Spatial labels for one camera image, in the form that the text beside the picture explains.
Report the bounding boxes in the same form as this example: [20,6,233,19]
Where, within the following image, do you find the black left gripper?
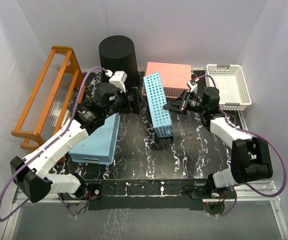
[103,87,146,119]

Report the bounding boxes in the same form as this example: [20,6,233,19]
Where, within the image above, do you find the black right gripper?
[163,90,207,115]

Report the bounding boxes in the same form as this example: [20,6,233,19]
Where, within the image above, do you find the blue perforated basket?
[69,113,120,165]
[143,72,173,138]

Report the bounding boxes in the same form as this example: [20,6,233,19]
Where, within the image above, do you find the pink perforated basket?
[145,62,192,98]

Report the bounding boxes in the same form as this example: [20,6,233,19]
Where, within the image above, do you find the large black ribbed bin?
[98,35,140,90]

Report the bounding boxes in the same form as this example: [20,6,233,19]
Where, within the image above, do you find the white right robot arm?
[163,87,273,199]

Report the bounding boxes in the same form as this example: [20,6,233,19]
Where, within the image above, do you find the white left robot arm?
[10,82,144,203]

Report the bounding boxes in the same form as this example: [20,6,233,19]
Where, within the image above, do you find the white perforated basket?
[205,64,252,111]

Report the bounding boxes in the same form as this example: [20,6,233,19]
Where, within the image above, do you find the orange wooden rack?
[11,45,86,152]

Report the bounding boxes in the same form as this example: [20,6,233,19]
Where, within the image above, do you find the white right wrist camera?
[187,79,198,93]

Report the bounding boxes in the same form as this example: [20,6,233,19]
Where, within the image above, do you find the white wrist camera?
[109,71,127,93]
[187,79,198,93]

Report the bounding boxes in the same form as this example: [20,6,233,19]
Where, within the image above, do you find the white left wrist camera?
[109,71,127,93]

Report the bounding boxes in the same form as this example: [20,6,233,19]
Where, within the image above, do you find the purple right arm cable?
[195,74,288,217]

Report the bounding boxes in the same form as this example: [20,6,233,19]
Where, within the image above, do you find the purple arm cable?
[195,74,288,217]
[0,66,112,222]

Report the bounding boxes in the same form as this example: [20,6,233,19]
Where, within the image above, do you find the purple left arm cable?
[0,66,112,222]

